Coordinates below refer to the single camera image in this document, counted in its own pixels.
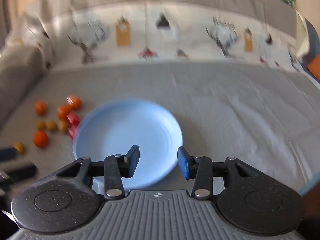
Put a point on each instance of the orange cushion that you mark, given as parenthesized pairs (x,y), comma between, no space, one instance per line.
(315,67)

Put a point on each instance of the grey printed sofa cover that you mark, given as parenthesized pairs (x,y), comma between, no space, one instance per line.
(225,100)

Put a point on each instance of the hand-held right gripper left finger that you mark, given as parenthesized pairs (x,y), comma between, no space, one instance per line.
(134,160)

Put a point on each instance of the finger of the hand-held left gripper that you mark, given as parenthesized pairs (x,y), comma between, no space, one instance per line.
(7,154)
(22,171)

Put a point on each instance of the longan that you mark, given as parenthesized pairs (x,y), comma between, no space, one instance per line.
(19,147)
(40,125)
(62,126)
(51,125)

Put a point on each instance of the blue sofa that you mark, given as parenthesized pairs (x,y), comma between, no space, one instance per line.
(314,37)

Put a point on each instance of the blue plate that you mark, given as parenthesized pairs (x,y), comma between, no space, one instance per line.
(130,130)

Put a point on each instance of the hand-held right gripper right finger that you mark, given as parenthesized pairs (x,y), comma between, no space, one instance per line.
(183,165)

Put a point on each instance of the cream cloth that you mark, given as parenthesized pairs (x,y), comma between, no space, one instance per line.
(303,37)

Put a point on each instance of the orange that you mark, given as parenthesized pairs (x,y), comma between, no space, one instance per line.
(40,107)
(75,102)
(40,139)
(64,112)

